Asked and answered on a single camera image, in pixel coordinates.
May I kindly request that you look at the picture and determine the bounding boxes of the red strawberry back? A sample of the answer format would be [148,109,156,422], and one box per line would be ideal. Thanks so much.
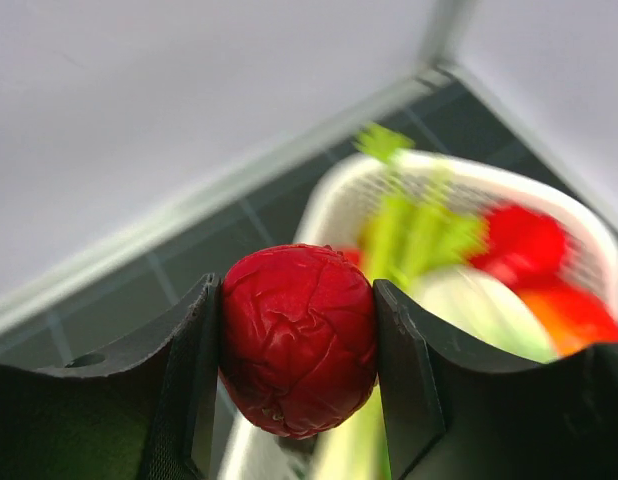
[469,204,568,289]

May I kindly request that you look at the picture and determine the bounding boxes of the white plastic basket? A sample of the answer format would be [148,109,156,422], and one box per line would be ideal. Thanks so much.
[220,150,618,479]

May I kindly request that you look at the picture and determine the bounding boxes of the green lettuce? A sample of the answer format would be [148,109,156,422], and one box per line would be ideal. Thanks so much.
[411,265,559,363]

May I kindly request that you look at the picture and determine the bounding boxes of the red apple front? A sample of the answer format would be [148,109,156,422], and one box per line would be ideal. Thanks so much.
[219,244,377,439]

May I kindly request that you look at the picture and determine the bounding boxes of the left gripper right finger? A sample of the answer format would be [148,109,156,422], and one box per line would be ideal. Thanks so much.
[374,280,618,479]

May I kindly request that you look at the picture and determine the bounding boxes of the green celery stalk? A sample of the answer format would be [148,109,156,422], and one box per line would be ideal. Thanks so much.
[354,123,487,291]

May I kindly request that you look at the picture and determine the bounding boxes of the red orange tomato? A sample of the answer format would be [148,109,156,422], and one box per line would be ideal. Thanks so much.
[517,282,618,356]

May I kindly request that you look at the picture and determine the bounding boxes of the black grid cutting mat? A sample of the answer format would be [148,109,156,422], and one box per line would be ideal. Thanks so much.
[0,82,572,367]

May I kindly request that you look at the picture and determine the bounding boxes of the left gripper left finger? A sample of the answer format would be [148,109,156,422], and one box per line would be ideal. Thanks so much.
[0,274,220,479]

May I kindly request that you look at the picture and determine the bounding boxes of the left aluminium frame post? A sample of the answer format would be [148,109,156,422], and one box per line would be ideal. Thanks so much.
[416,0,478,73]

